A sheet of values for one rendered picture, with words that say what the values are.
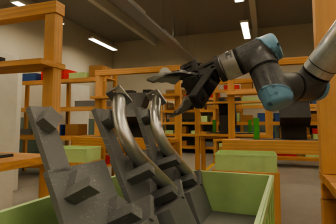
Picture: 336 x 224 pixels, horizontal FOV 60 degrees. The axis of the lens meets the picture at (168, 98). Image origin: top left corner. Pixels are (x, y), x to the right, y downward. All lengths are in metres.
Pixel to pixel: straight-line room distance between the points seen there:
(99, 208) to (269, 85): 0.46
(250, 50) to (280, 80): 0.11
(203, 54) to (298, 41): 3.42
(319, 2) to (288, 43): 9.90
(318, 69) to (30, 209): 0.70
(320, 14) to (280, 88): 0.88
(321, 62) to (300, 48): 10.64
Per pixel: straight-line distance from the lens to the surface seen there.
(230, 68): 0.78
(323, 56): 0.80
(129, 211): 0.54
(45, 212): 0.66
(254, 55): 0.77
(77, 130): 6.22
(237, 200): 0.92
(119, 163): 0.64
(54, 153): 0.54
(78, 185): 0.50
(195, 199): 0.82
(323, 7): 1.58
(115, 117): 0.63
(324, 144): 1.49
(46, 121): 0.53
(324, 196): 1.56
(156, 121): 0.77
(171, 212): 0.64
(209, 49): 11.61
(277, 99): 0.72
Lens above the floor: 1.11
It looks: 5 degrees up
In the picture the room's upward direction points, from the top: straight up
